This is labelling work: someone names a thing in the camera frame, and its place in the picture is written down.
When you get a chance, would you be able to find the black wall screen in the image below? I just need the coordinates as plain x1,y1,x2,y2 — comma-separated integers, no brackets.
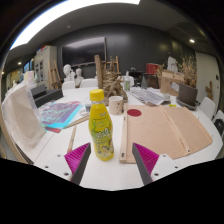
60,36,108,68

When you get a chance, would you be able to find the white dotted cup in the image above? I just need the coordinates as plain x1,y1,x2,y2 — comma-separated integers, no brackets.
108,95,125,116

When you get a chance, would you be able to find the white statue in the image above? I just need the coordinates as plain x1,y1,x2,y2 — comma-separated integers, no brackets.
166,56,179,73

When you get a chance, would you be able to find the thin wooden stick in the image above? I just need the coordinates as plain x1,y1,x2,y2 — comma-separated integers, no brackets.
67,124,78,154

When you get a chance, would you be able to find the white plaster bust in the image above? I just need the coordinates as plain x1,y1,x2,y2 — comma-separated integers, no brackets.
63,63,76,83
74,67,85,88

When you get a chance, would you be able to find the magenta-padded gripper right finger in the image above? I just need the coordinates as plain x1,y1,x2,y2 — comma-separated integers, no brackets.
131,142,183,186

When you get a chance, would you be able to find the plastic-wrapped white canvas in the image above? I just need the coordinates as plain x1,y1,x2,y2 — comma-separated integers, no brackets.
0,82,47,151

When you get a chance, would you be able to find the wooden easel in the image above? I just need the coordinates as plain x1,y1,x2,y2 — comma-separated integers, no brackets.
48,59,63,89
104,55,121,76

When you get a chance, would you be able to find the purple and teal print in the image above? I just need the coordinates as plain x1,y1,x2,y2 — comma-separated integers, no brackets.
38,100,83,131

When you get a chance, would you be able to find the white chair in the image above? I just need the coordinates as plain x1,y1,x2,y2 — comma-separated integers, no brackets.
79,78,99,89
213,109,224,134
61,80,76,91
121,75,135,88
198,96,217,121

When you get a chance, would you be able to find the yellow drink bottle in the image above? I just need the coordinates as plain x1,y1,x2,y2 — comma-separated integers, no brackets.
88,88,115,162

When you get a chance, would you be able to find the white shelf cabinet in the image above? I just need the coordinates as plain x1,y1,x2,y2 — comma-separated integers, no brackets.
33,45,58,90

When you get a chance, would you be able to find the black bag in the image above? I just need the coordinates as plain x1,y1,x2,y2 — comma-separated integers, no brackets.
214,118,224,135

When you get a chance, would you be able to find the clear plastic bottle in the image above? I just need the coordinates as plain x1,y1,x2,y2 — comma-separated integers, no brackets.
123,70,132,92

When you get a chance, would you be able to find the wooden figure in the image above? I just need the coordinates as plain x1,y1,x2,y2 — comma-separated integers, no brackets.
204,80,214,100

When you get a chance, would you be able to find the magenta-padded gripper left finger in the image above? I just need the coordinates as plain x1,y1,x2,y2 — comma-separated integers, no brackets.
42,142,92,186

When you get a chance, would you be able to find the tan folding board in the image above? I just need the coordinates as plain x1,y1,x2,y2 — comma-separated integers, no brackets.
119,104,214,164

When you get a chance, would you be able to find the brown wooden sculpture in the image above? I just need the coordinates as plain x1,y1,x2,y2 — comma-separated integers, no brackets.
94,54,129,106

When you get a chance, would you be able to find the grey newspaper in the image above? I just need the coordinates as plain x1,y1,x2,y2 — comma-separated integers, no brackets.
129,87,166,106

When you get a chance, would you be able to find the black box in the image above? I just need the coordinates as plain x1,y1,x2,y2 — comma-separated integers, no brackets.
30,83,64,108

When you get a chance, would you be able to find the cardboard box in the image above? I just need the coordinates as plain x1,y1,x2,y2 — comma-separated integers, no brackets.
159,69,185,97

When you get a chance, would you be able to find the wooden-handled tool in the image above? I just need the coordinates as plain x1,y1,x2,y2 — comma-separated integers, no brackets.
63,114,90,129

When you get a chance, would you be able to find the white ceiling light panel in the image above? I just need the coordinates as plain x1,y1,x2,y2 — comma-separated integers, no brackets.
9,0,141,51

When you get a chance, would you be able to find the flat round red coaster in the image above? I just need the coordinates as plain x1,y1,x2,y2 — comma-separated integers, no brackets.
127,108,143,118

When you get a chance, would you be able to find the red box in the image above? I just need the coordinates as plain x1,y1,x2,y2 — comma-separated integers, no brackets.
145,62,161,75

